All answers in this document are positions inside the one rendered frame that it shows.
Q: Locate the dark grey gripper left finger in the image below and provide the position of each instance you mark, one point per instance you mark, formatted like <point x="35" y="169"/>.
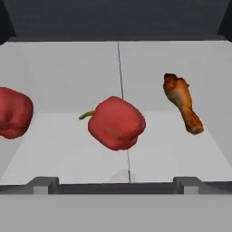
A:
<point x="42" y="185"/>

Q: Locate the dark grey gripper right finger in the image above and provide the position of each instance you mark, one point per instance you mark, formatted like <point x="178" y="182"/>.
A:
<point x="188" y="185"/>

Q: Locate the red bell pepper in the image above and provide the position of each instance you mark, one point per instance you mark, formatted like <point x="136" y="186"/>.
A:
<point x="117" y="123"/>
<point x="13" y="113"/>

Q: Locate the brown chicken drumstick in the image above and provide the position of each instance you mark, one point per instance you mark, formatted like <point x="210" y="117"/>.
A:
<point x="181" y="99"/>

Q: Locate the white fridge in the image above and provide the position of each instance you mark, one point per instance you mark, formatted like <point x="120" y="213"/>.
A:
<point x="69" y="75"/>

